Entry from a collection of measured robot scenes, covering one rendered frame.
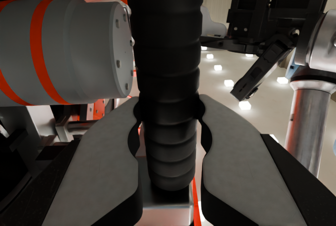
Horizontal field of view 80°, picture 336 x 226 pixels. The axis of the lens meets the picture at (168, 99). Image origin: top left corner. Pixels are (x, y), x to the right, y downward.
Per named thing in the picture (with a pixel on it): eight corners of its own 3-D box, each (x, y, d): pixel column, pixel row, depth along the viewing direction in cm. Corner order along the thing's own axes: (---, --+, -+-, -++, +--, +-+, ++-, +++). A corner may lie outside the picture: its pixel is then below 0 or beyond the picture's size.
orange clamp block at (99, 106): (65, 116, 54) (80, 122, 62) (94, 115, 54) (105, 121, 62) (67, 91, 55) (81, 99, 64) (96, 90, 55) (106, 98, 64)
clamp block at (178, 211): (62, 210, 14) (82, 248, 16) (195, 206, 14) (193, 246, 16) (87, 155, 18) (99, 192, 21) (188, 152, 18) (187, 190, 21)
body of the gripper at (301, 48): (248, 1, 36) (332, 2, 28) (237, 51, 39) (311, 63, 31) (227, -6, 30) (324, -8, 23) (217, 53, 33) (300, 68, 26)
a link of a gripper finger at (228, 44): (198, 33, 34) (250, 38, 34) (196, 44, 35) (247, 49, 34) (198, 34, 30) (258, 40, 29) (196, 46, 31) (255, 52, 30)
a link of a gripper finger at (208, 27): (172, 4, 33) (229, 8, 32) (169, 41, 35) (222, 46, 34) (169, 2, 30) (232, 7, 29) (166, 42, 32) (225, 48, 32)
